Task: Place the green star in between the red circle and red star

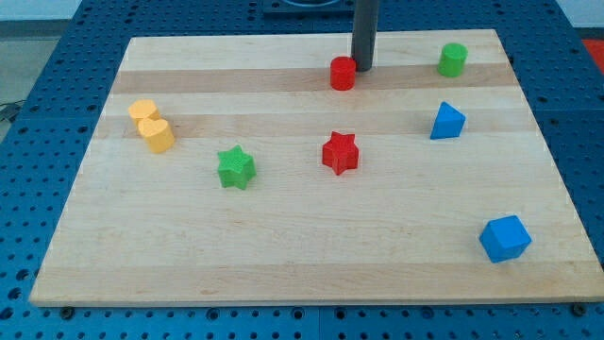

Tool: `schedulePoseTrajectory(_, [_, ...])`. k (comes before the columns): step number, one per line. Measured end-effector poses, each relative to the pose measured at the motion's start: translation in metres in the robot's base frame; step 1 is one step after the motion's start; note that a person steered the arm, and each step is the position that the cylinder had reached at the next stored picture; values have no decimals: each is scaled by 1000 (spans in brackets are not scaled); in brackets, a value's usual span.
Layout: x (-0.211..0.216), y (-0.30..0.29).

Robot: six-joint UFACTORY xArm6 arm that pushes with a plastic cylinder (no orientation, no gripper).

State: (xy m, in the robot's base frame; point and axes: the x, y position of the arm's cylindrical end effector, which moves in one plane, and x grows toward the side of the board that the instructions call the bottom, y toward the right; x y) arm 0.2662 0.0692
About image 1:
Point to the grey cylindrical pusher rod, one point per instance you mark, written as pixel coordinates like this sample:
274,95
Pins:
365,24

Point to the red star block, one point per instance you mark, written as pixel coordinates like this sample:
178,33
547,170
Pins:
340,153

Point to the green star block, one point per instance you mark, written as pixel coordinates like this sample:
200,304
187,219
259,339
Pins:
236,168

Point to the red cylinder block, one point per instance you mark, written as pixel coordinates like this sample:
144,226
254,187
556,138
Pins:
342,73

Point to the green cylinder block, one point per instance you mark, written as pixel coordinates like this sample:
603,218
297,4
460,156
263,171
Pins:
452,59

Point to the blue triangle block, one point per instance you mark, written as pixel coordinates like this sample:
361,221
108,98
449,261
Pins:
449,123

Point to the wooden board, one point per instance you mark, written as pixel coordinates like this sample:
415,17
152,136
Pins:
144,229

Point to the yellow heart block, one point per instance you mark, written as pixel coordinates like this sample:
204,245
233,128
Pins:
157,134

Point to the yellow cylinder block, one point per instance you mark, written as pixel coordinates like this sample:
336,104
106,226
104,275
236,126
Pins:
143,109

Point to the blue cube block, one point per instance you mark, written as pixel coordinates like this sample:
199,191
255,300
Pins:
505,238

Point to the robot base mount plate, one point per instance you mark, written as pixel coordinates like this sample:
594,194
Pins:
278,8

